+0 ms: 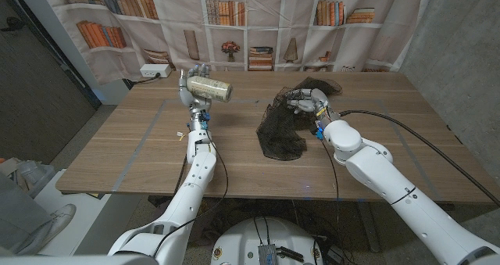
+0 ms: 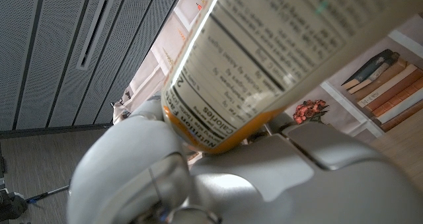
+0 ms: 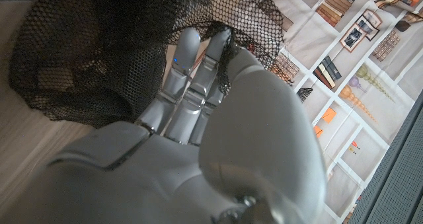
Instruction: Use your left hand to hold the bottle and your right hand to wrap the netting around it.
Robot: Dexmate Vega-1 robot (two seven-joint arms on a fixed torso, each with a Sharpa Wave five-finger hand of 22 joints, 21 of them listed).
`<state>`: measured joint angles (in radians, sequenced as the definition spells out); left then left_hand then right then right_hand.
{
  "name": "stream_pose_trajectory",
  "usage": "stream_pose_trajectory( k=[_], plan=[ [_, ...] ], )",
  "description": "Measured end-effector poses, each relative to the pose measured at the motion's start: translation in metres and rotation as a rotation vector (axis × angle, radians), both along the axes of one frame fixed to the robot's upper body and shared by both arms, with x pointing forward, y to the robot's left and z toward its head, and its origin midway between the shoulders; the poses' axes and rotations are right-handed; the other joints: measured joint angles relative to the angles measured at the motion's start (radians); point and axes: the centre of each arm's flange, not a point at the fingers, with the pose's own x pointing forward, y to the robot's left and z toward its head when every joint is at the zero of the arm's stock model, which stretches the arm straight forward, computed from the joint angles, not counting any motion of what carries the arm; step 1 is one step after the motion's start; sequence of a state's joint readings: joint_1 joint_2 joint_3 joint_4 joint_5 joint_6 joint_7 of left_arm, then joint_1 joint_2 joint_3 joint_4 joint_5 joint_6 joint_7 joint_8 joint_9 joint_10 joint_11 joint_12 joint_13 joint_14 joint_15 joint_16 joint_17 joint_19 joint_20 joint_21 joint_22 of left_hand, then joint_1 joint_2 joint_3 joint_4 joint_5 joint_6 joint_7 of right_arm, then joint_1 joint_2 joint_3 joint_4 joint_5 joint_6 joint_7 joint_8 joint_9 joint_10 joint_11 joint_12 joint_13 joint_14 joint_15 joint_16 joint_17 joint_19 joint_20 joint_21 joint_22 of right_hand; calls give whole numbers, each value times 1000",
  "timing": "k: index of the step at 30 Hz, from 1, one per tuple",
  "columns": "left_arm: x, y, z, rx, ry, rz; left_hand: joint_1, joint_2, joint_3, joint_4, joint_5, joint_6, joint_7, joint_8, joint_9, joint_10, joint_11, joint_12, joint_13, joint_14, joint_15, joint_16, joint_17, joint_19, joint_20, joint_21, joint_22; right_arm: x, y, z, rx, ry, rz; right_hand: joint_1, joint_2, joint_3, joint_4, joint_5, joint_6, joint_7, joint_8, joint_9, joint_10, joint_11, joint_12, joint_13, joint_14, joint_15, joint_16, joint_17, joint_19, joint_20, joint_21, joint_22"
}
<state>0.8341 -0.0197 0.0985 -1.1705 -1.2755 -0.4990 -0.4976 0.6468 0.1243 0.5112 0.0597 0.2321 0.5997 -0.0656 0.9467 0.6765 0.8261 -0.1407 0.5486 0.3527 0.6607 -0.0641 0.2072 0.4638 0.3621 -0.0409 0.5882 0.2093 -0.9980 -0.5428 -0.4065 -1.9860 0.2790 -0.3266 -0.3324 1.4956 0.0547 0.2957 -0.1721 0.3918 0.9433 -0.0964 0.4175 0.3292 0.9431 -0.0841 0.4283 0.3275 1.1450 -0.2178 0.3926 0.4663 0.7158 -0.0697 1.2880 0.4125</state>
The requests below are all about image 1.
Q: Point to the printed bookshelf backdrop curtain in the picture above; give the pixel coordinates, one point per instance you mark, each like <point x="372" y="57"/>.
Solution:
<point x="176" y="42"/>

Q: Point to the white shoe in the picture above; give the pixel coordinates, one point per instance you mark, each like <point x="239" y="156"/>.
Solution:
<point x="52" y="224"/>

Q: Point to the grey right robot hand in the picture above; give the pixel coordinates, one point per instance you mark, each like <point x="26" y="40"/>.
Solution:
<point x="316" y="101"/>

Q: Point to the dark door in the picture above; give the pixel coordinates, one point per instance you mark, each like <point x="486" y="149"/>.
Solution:
<point x="39" y="101"/>

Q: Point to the clear plastic container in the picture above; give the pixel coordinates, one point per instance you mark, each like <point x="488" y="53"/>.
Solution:
<point x="33" y="173"/>

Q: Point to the white robot torso base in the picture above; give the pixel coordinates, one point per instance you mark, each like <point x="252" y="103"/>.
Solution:
<point x="238" y="237"/>

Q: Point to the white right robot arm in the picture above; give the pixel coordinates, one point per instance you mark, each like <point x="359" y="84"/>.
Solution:
<point x="390" y="187"/>

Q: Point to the black mesh netting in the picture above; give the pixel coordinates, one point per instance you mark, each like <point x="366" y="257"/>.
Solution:
<point x="281" y="140"/>

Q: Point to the white power strip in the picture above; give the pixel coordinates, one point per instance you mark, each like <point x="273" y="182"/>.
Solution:
<point x="154" y="70"/>

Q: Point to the grey finned module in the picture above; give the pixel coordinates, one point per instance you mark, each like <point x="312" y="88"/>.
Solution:
<point x="267" y="254"/>

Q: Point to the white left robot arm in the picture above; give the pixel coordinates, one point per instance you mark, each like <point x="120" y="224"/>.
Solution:
<point x="191" y="194"/>

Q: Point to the grey table leg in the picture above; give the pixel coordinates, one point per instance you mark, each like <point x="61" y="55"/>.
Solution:
<point x="369" y="226"/>

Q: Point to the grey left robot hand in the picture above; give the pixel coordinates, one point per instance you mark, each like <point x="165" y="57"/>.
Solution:
<point x="198" y="112"/>

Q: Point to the cream bottle with orange label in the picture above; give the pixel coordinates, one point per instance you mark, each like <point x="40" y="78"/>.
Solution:
<point x="209" y="89"/>

